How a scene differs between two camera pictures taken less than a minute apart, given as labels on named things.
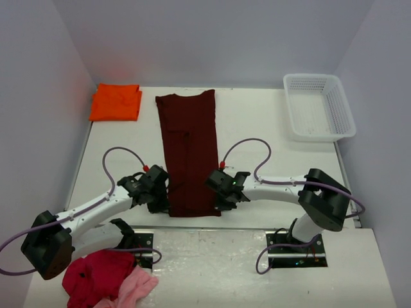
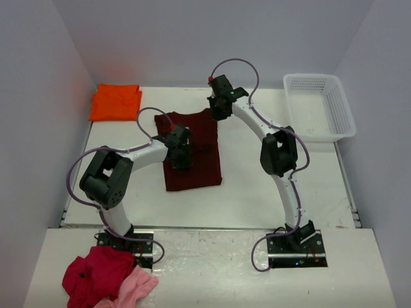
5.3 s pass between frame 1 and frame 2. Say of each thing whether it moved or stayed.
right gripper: moved
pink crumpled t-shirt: stayed
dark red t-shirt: moved
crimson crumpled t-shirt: stayed
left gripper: moved
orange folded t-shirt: stayed
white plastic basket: stayed
